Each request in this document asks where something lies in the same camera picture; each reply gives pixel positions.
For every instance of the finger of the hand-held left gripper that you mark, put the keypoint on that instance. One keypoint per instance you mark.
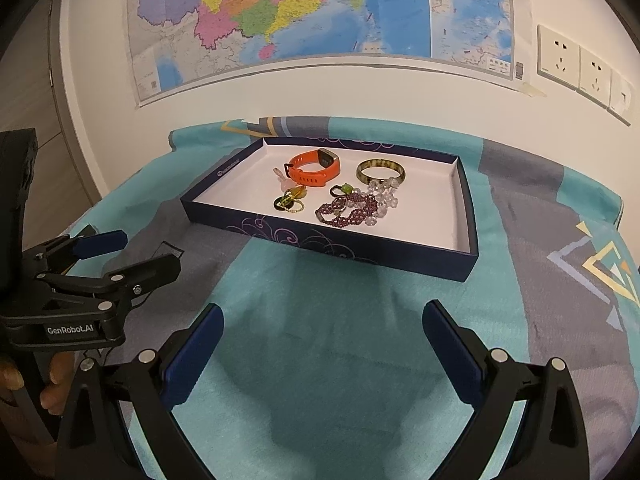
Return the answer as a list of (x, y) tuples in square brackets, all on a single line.
[(155, 267), (102, 242)]

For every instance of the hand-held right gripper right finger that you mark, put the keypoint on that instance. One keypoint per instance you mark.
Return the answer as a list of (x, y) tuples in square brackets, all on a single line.
[(452, 355)]

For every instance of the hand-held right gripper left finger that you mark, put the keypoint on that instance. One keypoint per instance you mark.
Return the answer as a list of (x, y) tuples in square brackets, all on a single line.
[(192, 355)]

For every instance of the dark blue shallow box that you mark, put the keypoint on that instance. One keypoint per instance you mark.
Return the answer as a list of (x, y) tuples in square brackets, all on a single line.
[(430, 220)]

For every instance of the pink pendant charm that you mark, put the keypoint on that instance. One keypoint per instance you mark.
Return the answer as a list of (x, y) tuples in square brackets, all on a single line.
[(278, 174)]

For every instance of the orange smart watch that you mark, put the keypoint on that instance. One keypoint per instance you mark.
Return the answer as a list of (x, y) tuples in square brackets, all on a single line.
[(305, 178)]

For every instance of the mottled green bangle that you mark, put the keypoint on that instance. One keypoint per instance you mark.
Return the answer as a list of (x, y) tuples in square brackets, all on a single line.
[(372, 162)]

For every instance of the person's left hand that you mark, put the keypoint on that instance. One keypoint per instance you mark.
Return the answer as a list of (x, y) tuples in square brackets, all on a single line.
[(57, 375)]

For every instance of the teal and grey printed blanket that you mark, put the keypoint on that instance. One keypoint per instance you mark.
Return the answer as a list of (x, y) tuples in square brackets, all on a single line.
[(325, 360)]

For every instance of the grey wooden door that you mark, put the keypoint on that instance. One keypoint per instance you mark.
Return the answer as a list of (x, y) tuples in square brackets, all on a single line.
[(30, 110)]

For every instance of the colourful wall map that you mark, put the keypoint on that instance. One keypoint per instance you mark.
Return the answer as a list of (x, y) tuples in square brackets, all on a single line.
[(300, 10)]

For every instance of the white wall switch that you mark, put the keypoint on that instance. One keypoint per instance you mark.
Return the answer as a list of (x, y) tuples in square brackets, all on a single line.
[(620, 96)]

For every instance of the white wall socket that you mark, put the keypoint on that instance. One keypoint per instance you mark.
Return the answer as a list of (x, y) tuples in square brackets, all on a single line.
[(595, 76), (557, 57)]

